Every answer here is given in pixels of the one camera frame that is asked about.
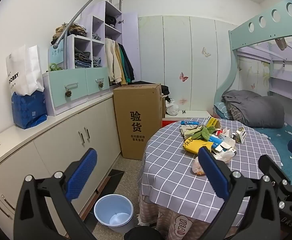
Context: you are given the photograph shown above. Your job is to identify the yellow snack bag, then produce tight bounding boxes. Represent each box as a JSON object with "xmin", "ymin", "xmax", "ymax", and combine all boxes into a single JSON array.
[{"xmin": 182, "ymin": 138, "xmax": 213, "ymax": 155}]

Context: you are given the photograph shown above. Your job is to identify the grey checked tablecloth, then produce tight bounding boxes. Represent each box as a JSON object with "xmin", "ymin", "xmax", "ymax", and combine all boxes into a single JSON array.
[{"xmin": 137, "ymin": 119, "xmax": 291, "ymax": 220}]

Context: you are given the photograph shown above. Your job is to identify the beige paper bag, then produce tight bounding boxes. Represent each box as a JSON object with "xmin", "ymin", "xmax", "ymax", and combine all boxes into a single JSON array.
[{"xmin": 181, "ymin": 124, "xmax": 201, "ymax": 138}]

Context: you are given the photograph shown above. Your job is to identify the large teal drawer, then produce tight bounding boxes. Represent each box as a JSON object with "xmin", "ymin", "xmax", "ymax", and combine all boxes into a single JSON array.
[{"xmin": 43, "ymin": 69, "xmax": 88, "ymax": 116}]

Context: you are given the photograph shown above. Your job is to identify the teal bed sheet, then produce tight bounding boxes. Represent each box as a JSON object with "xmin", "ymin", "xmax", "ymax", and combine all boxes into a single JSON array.
[{"xmin": 213, "ymin": 101, "xmax": 292, "ymax": 187}]

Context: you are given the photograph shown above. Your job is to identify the light blue plastic bin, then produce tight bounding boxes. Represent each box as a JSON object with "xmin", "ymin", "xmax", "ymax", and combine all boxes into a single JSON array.
[{"xmin": 94, "ymin": 194, "xmax": 134, "ymax": 233}]

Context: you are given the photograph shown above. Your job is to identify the white wardrobe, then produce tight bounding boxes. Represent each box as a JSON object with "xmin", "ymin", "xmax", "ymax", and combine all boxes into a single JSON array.
[{"xmin": 138, "ymin": 15, "xmax": 233, "ymax": 112}]

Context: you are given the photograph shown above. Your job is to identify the blue plaid pillow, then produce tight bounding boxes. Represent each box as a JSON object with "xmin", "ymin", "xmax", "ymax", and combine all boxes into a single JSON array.
[{"xmin": 214, "ymin": 102, "xmax": 233, "ymax": 119}]

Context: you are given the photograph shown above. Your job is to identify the tall cardboard box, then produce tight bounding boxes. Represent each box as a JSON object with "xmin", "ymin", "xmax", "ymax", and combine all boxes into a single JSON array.
[{"xmin": 112, "ymin": 83, "xmax": 163, "ymax": 160}]

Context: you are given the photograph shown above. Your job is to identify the red white low cabinet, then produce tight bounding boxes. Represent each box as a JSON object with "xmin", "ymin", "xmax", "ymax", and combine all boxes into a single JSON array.
[{"xmin": 162, "ymin": 110, "xmax": 213, "ymax": 128}]

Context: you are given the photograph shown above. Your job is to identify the black hanging jacket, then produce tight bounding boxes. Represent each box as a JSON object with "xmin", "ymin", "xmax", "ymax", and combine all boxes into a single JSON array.
[{"xmin": 121, "ymin": 44, "xmax": 135, "ymax": 83}]

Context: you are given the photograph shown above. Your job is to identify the light blue paper sign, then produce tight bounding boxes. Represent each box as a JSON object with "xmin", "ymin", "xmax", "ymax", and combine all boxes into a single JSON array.
[{"xmin": 48, "ymin": 44, "xmax": 65, "ymax": 64}]

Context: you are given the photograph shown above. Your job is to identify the grey quilt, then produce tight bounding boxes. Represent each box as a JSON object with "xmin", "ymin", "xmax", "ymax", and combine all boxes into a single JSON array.
[{"xmin": 222, "ymin": 89, "xmax": 286, "ymax": 127}]

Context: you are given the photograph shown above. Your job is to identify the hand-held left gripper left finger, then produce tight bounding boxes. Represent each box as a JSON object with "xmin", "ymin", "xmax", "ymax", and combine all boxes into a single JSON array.
[{"xmin": 13, "ymin": 148, "xmax": 104, "ymax": 240}]

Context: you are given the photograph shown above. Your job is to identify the lilac closet door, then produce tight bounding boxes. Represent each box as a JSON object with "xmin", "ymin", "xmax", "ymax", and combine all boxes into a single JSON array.
[{"xmin": 121, "ymin": 12, "xmax": 140, "ymax": 82}]

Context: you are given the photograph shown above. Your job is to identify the green hanging garment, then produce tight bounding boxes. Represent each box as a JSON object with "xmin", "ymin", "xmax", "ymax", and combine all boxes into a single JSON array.
[{"xmin": 118, "ymin": 44, "xmax": 129, "ymax": 80}]

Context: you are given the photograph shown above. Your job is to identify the black folded clothes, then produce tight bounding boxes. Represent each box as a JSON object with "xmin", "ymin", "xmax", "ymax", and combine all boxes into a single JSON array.
[{"xmin": 105, "ymin": 15, "xmax": 117, "ymax": 28}]

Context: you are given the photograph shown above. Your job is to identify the yellow hanging garment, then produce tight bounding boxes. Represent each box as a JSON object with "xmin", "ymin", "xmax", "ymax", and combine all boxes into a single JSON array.
[{"xmin": 114, "ymin": 42, "xmax": 127, "ymax": 85}]

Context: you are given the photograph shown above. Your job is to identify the clear bag with orange food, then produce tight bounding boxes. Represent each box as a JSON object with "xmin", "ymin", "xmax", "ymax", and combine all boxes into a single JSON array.
[{"xmin": 191, "ymin": 156, "xmax": 207, "ymax": 175}]

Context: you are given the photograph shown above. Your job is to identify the blue tissue pack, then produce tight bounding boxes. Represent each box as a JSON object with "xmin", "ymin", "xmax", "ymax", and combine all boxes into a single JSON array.
[{"xmin": 11, "ymin": 91, "xmax": 48, "ymax": 130}]

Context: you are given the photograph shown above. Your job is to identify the folded dark clothes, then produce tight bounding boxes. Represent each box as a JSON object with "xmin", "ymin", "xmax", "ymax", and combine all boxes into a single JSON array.
[{"xmin": 74, "ymin": 45, "xmax": 91, "ymax": 68}]

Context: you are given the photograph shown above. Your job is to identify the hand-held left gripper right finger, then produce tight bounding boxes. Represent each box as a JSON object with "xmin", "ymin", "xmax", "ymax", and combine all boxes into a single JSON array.
[{"xmin": 198, "ymin": 146, "xmax": 286, "ymax": 240}]

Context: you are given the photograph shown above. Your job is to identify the teal bunk bed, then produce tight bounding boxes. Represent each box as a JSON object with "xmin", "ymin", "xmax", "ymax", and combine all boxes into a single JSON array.
[{"xmin": 213, "ymin": 0, "xmax": 292, "ymax": 180}]

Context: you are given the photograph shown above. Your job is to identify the yellow carton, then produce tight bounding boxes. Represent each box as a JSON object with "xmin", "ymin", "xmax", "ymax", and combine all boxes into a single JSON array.
[{"xmin": 205, "ymin": 117, "xmax": 221, "ymax": 128}]

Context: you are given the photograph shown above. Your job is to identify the small teal drawer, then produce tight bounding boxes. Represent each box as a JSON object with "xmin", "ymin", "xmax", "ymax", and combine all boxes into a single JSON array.
[{"xmin": 85, "ymin": 67, "xmax": 110, "ymax": 95}]

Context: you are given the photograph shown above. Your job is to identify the white paper bag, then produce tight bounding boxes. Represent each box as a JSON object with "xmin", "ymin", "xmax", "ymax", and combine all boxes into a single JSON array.
[{"xmin": 6, "ymin": 44, "xmax": 45, "ymax": 97}]

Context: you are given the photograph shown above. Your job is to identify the lilac stair shelf cabinet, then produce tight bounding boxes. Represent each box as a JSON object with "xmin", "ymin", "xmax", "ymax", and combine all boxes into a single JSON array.
[{"xmin": 48, "ymin": 0, "xmax": 124, "ymax": 70}]

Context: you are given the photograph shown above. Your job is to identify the white knotted plastic bag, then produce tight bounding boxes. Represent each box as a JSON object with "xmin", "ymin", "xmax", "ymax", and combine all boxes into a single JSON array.
[{"xmin": 165, "ymin": 99, "xmax": 179, "ymax": 116}]

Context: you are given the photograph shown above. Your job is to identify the black clothes heap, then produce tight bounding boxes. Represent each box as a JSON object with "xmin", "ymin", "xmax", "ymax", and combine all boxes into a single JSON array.
[{"xmin": 132, "ymin": 81, "xmax": 170, "ymax": 98}]

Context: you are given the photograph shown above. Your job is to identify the trash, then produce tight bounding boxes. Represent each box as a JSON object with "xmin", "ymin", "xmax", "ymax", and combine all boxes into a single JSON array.
[{"xmin": 208, "ymin": 134, "xmax": 236, "ymax": 153}]

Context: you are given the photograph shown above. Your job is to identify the metal handrail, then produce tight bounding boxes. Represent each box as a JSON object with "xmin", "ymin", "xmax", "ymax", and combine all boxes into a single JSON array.
[{"xmin": 53, "ymin": 0, "xmax": 124, "ymax": 49}]

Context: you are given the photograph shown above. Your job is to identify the brown clothes pile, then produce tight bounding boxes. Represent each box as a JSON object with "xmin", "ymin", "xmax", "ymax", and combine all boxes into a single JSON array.
[{"xmin": 51, "ymin": 23, "xmax": 87, "ymax": 45}]

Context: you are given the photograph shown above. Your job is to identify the white thin plastic bag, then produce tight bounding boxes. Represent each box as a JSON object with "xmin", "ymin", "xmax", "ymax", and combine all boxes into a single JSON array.
[{"xmin": 212, "ymin": 149, "xmax": 236, "ymax": 164}]

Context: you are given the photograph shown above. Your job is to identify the brown hanging object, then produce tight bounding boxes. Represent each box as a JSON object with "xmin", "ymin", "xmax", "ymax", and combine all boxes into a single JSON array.
[{"xmin": 273, "ymin": 37, "xmax": 288, "ymax": 51}]

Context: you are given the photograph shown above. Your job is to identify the small beige box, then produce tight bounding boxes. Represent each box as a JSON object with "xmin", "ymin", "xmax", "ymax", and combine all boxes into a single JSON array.
[{"xmin": 232, "ymin": 127, "xmax": 247, "ymax": 144}]

